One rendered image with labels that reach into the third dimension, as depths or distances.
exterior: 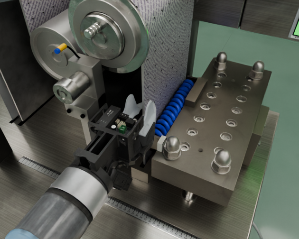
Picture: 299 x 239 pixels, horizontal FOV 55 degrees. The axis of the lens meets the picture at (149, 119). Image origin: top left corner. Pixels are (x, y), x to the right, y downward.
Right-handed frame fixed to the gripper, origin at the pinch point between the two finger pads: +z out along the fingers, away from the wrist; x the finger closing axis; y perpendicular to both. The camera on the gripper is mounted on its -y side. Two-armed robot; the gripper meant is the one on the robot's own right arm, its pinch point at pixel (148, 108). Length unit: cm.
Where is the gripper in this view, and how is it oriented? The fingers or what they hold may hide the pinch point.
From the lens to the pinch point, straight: 56.5
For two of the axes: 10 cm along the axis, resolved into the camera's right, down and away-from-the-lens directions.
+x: -9.0, -3.1, 3.1
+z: 4.4, -6.3, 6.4
